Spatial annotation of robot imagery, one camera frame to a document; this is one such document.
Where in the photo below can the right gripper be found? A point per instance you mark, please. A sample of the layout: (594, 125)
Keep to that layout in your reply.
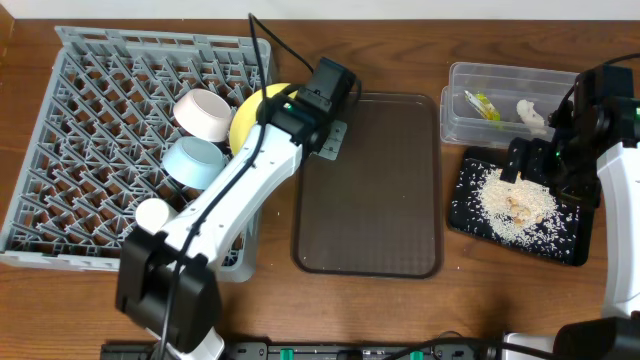
(535, 151)

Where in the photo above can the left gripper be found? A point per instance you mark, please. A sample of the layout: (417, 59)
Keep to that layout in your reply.
(333, 142)

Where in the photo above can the white tissue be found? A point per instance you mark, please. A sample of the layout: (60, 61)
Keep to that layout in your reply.
(534, 121)

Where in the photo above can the rice leftovers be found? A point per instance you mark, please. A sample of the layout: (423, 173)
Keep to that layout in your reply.
(523, 215)

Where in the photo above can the yellow plate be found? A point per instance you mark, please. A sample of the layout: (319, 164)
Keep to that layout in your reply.
(245, 118)

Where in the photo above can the green snack wrapper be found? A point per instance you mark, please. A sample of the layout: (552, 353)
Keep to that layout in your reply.
(482, 105)

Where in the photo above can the white bowl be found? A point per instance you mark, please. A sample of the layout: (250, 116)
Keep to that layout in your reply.
(204, 114)

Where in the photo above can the light blue bowl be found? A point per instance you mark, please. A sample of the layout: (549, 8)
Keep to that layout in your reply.
(194, 162)

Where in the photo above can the white paper cup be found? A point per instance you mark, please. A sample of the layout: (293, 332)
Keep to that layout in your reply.
(153, 213)

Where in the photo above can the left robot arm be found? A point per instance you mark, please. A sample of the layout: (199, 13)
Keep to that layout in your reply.
(167, 278)

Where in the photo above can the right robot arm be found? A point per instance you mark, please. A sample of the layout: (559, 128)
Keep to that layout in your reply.
(594, 155)

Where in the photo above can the grey dishwasher rack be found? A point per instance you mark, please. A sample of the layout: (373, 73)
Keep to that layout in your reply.
(104, 124)

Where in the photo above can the black tray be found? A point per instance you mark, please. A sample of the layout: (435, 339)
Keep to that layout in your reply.
(576, 254)

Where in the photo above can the dark brown serving tray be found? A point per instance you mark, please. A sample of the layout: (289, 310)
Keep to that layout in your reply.
(375, 210)

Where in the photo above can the clear plastic bin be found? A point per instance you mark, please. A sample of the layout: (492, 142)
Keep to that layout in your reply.
(504, 87)

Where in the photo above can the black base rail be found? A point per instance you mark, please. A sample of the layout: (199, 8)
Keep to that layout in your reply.
(263, 351)

